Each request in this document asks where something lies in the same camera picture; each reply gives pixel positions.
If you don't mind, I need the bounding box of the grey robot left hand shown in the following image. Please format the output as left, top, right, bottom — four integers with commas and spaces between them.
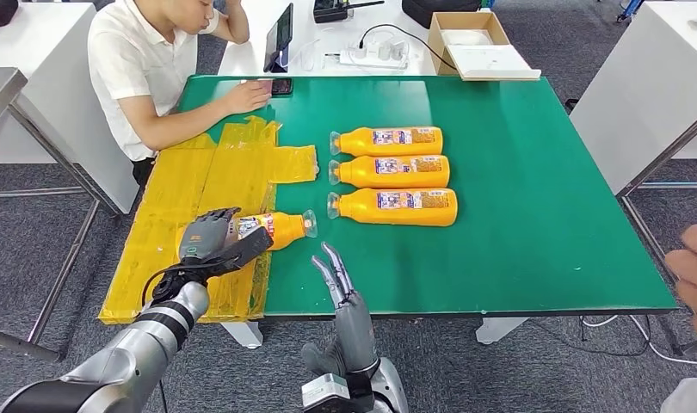
178, 207, 243, 266

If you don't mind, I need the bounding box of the seated person's right hand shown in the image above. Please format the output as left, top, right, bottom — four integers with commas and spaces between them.
223, 79, 273, 115

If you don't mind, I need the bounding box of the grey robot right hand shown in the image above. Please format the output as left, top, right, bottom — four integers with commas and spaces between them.
301, 242, 379, 378

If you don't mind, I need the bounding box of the orange detergent bottle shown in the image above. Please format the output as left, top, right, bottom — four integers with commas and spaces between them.
228, 209, 319, 253
328, 155, 451, 189
326, 188, 459, 228
329, 126, 444, 157

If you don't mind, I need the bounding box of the yellow taped cardboard sheet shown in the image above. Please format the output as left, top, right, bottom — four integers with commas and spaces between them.
97, 115, 321, 326

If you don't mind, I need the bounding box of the black tablet on stand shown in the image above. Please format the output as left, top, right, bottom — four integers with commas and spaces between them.
262, 3, 295, 74

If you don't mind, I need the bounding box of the white table foot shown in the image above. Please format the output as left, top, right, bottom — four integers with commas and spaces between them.
476, 317, 531, 346
219, 322, 264, 350

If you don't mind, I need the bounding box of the seated person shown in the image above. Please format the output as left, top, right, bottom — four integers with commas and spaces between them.
87, 0, 273, 187

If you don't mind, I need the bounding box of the pale grey panel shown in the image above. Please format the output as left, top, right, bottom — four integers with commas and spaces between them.
658, 377, 697, 413

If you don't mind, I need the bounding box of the black radio device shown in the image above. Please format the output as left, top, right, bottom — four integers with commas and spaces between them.
312, 0, 386, 24

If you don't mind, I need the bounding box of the white power strip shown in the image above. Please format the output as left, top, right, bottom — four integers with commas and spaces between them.
339, 40, 410, 71

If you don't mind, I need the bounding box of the brown cardboard box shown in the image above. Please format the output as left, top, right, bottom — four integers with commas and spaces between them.
427, 11, 542, 82

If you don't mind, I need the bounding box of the white cabinet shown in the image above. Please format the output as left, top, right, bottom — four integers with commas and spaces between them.
569, 1, 697, 195
0, 3, 139, 215

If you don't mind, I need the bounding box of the black carrying case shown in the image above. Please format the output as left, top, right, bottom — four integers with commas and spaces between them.
401, 0, 484, 29

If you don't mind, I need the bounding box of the white rounded device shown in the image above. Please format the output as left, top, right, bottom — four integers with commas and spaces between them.
441, 29, 492, 46

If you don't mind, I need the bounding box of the white flat box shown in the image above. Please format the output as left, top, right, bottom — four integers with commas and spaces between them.
446, 44, 542, 79

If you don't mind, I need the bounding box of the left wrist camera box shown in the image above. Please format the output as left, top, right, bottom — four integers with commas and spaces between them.
208, 226, 274, 274

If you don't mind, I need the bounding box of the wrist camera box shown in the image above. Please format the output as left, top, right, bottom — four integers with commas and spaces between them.
300, 373, 353, 413
208, 226, 274, 274

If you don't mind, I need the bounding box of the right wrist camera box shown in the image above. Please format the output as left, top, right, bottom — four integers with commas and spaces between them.
300, 373, 353, 413

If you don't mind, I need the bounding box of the thin white desk cable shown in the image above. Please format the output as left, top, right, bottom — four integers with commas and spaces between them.
288, 36, 342, 72

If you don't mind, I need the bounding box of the white floor cable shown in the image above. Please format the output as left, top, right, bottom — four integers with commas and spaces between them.
582, 315, 697, 366

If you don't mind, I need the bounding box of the black floor cable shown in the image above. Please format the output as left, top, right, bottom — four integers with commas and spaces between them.
530, 316, 651, 359

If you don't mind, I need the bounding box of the steel table frame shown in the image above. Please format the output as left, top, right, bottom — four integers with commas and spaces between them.
616, 108, 697, 361

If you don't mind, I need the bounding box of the black power cable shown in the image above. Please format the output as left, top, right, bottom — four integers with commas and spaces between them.
358, 23, 458, 72

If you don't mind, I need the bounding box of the blue metal frame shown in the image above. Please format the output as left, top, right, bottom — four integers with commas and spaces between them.
616, 0, 646, 24

